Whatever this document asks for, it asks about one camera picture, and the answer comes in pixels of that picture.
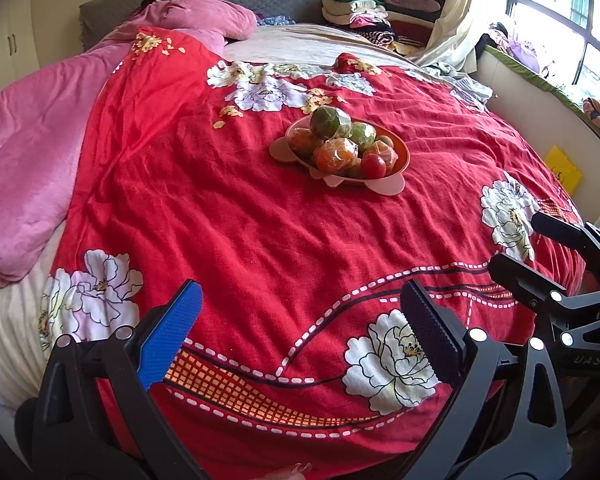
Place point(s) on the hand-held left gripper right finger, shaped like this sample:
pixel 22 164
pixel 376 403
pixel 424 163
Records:
pixel 430 325

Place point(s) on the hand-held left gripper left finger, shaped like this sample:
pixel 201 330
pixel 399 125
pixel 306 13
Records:
pixel 172 335

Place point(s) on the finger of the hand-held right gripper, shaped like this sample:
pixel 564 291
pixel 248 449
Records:
pixel 515 272
pixel 555 230

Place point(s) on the orange plastic bowl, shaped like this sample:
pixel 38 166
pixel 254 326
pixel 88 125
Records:
pixel 386 185

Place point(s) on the red tomato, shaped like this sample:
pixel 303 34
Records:
pixel 373 166

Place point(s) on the brown longan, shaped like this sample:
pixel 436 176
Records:
pixel 355 170
pixel 384 139

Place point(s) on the small plastic-wrapped orange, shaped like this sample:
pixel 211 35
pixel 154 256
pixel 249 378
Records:
pixel 381 154

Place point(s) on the small green citrus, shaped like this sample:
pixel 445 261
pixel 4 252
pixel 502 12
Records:
pixel 362 135

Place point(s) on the large green citrus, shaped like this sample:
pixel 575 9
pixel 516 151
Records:
pixel 330 122

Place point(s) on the person's left hand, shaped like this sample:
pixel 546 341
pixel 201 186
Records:
pixel 287 472

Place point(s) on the yellow paper sheet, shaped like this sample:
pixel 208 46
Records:
pixel 564 170

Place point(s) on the green-edged window seat mat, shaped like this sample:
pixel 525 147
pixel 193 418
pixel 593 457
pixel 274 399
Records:
pixel 545 80

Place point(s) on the red floral blanket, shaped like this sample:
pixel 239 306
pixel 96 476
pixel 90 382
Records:
pixel 205 185

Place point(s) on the white ribbed blanket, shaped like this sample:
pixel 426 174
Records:
pixel 10 320

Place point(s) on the grey crumpled cloth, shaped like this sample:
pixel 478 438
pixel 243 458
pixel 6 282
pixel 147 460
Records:
pixel 460 82

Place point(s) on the heap of purple clothes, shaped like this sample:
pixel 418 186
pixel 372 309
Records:
pixel 517 47

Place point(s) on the pink quilt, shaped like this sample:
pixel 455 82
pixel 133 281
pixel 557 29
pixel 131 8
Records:
pixel 30 160

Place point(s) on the cream curtain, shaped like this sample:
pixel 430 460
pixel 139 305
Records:
pixel 470 10

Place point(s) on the pile of folded clothes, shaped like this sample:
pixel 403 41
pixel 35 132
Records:
pixel 360 10

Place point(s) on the cream bed sheet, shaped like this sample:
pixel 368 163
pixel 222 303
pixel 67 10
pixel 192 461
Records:
pixel 290 42

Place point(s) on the pink pillow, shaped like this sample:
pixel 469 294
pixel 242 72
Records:
pixel 195 15

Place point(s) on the blue floral cloth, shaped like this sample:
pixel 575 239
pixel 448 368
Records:
pixel 276 20

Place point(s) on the white wardrobe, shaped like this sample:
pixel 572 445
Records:
pixel 10 35

